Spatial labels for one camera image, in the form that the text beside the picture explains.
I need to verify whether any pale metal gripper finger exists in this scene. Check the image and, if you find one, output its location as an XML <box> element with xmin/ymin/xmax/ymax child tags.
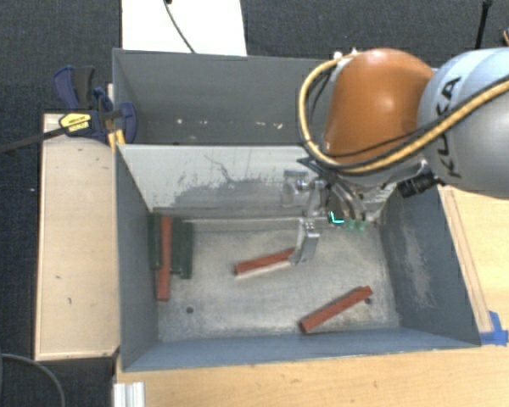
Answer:
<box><xmin>288</xmin><ymin>220</ymin><xmax>322</xmax><ymax>267</ymax></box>
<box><xmin>279</xmin><ymin>168</ymin><xmax>312</xmax><ymax>209</ymax></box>

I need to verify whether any red-brown flat block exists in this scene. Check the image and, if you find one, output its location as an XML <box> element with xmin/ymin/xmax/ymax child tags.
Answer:
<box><xmin>154</xmin><ymin>215</ymin><xmax>173</xmax><ymax>302</ymax></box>
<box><xmin>232</xmin><ymin>247</ymin><xmax>299</xmax><ymax>280</ymax></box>
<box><xmin>298</xmin><ymin>285</ymin><xmax>374</xmax><ymax>336</ymax></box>

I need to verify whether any grey metal bin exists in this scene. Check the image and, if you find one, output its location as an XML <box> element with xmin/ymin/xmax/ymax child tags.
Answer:
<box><xmin>111</xmin><ymin>47</ymin><xmax>483</xmax><ymax>373</ymax></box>

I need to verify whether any dark green flat block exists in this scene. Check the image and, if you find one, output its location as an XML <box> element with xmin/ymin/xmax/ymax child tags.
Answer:
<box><xmin>171</xmin><ymin>220</ymin><xmax>194</xmax><ymax>281</ymax></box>
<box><xmin>147</xmin><ymin>213</ymin><xmax>163</xmax><ymax>271</ymax></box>

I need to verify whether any pale wood flat board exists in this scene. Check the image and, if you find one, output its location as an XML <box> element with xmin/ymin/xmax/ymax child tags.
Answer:
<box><xmin>33</xmin><ymin>112</ymin><xmax>122</xmax><ymax>362</ymax></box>

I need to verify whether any black cylinder on white bracket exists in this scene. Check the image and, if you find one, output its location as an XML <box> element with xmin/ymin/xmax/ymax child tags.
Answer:
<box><xmin>396</xmin><ymin>170</ymin><xmax>436</xmax><ymax>199</ymax></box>

